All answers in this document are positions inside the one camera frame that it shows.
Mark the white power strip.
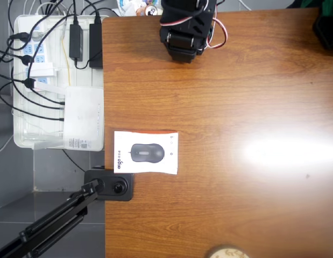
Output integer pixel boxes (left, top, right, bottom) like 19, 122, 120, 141
19, 18, 53, 89

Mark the white storage tray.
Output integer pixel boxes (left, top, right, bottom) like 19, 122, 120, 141
13, 15, 105, 151

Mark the wide black power adapter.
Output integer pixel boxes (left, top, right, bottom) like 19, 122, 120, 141
89, 23, 103, 69

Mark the colourful plastic packaging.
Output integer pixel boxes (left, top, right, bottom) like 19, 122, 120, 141
116, 0, 147, 16

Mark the white plug adapter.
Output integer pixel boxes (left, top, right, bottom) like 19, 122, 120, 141
30, 62, 55, 78

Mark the slim black power adapter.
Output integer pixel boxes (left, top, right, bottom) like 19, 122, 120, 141
68, 24, 84, 61

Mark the orange white mouse box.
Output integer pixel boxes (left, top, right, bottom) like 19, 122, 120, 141
113, 130, 179, 175

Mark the white router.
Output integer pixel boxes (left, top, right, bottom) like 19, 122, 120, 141
33, 82, 105, 151

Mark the red white servo cable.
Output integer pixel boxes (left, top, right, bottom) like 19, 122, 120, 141
159, 0, 229, 50

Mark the black router cable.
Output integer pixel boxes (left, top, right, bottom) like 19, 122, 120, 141
0, 82, 66, 122
11, 67, 66, 110
28, 85, 66, 106

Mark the round wooden coaster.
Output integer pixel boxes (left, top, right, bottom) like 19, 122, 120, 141
208, 245, 250, 258

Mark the black clamp base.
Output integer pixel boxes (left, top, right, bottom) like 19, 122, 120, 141
83, 168, 134, 202

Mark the thin yellow cable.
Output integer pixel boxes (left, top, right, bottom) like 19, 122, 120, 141
60, 23, 72, 87

